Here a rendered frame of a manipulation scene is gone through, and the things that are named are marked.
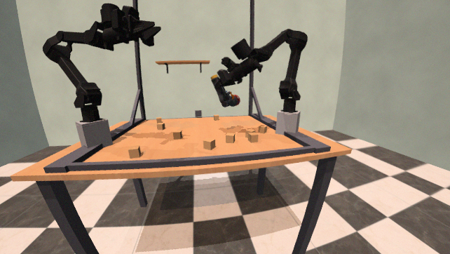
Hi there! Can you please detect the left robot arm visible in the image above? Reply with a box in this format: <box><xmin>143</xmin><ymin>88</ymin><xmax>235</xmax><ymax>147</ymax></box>
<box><xmin>221</xmin><ymin>29</ymin><xmax>308</xmax><ymax>113</ymax></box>

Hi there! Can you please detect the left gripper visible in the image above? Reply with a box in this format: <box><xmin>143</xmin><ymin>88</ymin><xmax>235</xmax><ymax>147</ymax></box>
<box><xmin>214</xmin><ymin>63</ymin><xmax>248</xmax><ymax>88</ymax></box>

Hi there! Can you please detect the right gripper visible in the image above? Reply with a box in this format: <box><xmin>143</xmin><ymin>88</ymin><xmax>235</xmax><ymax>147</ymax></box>
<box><xmin>111</xmin><ymin>8</ymin><xmax>161</xmax><ymax>46</ymax></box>

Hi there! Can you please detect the dark grey hose nozzle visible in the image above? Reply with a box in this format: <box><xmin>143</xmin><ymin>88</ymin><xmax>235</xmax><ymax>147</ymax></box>
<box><xmin>211</xmin><ymin>74</ymin><xmax>240</xmax><ymax>107</ymax></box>

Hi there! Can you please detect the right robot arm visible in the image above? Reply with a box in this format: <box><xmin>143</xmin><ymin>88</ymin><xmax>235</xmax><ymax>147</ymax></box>
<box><xmin>43</xmin><ymin>4</ymin><xmax>139</xmax><ymax>123</ymax></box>

